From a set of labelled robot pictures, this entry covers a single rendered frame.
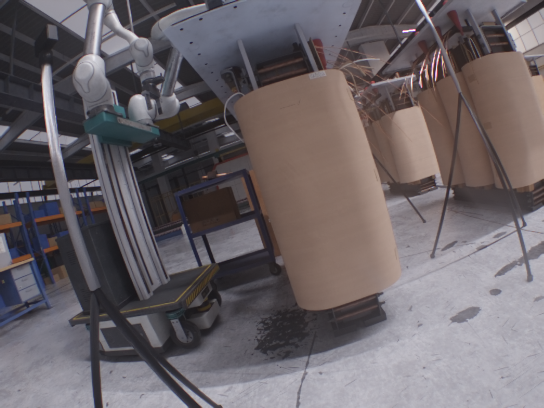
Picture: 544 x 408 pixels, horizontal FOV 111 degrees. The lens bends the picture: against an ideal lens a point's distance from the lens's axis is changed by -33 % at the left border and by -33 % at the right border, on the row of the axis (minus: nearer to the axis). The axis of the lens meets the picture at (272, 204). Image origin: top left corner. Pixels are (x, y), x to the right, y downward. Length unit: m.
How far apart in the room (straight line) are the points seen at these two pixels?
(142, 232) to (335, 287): 1.30
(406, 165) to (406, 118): 0.61
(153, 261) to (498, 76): 2.67
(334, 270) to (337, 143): 0.46
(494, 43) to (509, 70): 0.25
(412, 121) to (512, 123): 1.99
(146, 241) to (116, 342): 0.69
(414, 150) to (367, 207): 2.85
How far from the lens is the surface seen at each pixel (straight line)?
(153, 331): 1.60
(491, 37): 2.46
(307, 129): 1.01
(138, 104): 2.06
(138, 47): 1.54
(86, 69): 1.49
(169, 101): 2.08
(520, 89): 2.32
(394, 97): 3.99
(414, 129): 3.89
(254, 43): 1.33
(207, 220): 2.36
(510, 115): 2.19
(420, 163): 3.87
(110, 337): 1.82
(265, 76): 1.22
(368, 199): 1.04
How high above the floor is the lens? 0.73
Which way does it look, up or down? 4 degrees down
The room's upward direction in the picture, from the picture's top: 18 degrees counter-clockwise
